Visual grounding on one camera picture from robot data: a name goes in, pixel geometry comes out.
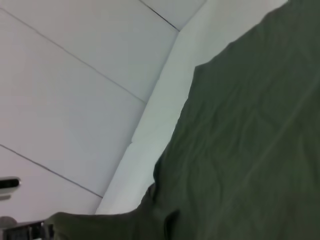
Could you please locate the dark green printed t-shirt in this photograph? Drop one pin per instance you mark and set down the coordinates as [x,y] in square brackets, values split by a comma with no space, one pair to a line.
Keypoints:
[237,150]

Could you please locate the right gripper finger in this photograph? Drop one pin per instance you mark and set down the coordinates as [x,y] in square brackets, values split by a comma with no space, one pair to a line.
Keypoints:
[27,231]

